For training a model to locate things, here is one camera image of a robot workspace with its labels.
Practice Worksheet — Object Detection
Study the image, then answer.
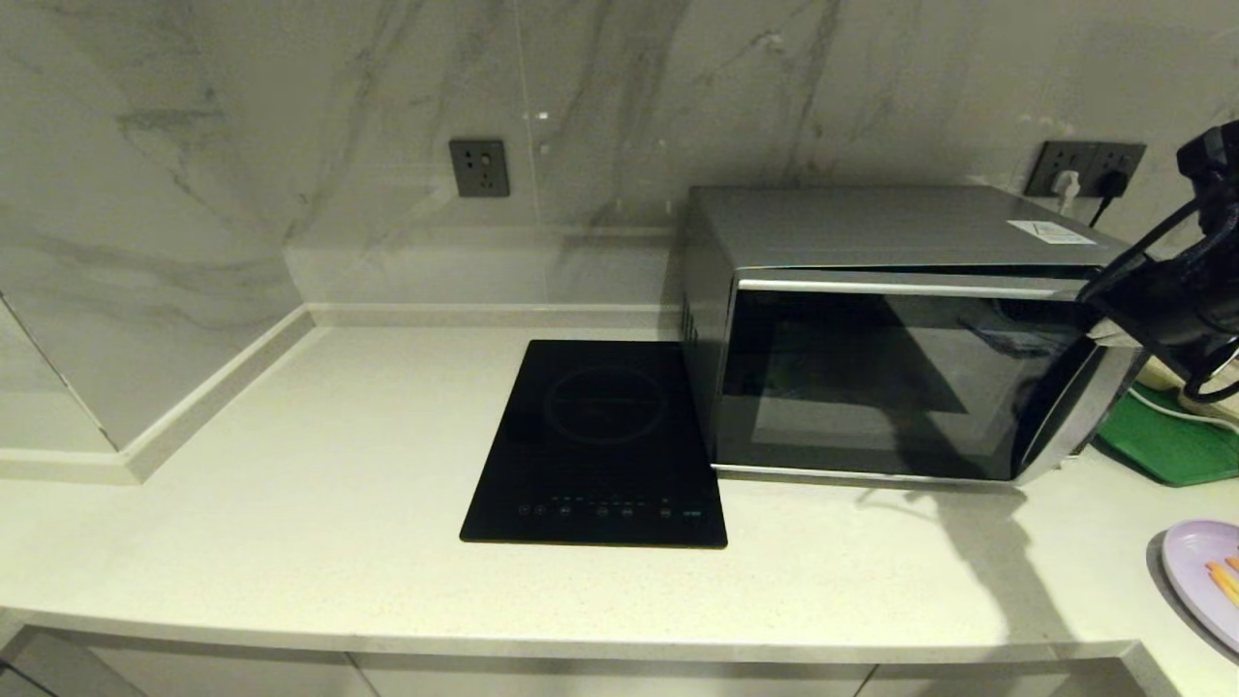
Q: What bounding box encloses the dark glass microwave door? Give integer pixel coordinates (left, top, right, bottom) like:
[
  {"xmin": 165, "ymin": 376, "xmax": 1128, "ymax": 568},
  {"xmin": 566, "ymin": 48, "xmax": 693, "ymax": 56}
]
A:
[{"xmin": 711, "ymin": 269, "xmax": 1143, "ymax": 485}]

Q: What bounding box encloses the lavender round plate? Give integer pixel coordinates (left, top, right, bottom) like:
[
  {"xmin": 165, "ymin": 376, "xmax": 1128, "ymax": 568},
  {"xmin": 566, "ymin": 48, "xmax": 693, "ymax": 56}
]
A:
[{"xmin": 1162, "ymin": 520, "xmax": 1239, "ymax": 654}]

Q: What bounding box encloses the silver Panasonic microwave oven body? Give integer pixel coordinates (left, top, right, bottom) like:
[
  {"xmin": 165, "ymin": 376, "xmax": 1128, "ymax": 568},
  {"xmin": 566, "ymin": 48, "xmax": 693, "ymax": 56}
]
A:
[{"xmin": 682, "ymin": 186, "xmax": 1148, "ymax": 485}]

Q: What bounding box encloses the beige power strip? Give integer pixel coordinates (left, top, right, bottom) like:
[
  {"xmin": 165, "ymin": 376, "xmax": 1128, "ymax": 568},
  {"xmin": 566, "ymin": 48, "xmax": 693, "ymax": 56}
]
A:
[{"xmin": 1137, "ymin": 353, "xmax": 1239, "ymax": 427}]

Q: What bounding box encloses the green plastic tray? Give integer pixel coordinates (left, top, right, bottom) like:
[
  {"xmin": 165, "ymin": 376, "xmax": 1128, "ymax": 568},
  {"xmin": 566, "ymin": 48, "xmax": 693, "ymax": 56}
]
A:
[{"xmin": 1094, "ymin": 385, "xmax": 1239, "ymax": 487}]

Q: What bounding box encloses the black induction cooktop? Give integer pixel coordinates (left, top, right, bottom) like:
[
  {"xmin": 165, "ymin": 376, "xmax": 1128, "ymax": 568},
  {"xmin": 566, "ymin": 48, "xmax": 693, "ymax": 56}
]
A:
[{"xmin": 460, "ymin": 339, "xmax": 729, "ymax": 550}]

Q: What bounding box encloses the white base cabinet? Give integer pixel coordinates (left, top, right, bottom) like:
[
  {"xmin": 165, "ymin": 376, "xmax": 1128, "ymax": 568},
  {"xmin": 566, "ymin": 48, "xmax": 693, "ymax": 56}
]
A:
[{"xmin": 0, "ymin": 627, "xmax": 1177, "ymax": 697}]

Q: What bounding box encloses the white power cable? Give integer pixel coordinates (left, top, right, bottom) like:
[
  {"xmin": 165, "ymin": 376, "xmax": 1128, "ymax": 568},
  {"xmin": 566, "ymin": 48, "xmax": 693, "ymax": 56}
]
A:
[{"xmin": 1128, "ymin": 385, "xmax": 1239, "ymax": 432}]

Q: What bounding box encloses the black power plug with cable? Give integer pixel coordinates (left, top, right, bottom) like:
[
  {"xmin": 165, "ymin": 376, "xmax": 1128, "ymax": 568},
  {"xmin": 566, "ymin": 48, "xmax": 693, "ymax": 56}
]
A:
[{"xmin": 1089, "ymin": 171, "xmax": 1131, "ymax": 228}]

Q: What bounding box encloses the grey double wall socket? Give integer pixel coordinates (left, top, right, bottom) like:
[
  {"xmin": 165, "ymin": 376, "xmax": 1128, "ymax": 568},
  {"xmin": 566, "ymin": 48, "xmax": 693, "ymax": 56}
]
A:
[{"xmin": 1026, "ymin": 141, "xmax": 1148, "ymax": 199}]

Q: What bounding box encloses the grey single wall socket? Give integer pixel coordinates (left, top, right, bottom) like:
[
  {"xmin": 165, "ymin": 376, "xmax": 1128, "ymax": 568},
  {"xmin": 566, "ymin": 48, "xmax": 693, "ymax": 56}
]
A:
[{"xmin": 448, "ymin": 139, "xmax": 511, "ymax": 198}]

